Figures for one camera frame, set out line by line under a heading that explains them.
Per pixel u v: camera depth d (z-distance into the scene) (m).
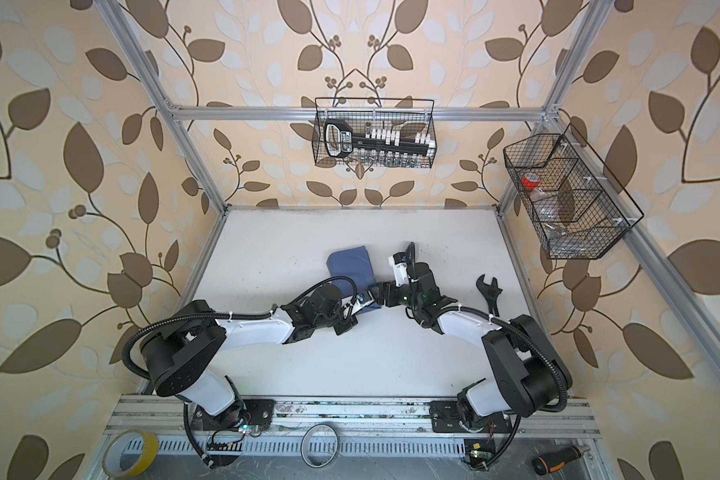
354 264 0.96
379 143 0.83
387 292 0.77
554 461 0.67
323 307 0.69
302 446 0.71
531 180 0.81
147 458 0.67
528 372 0.43
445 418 0.73
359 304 0.76
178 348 0.47
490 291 0.96
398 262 0.79
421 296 0.69
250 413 0.74
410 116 0.91
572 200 0.77
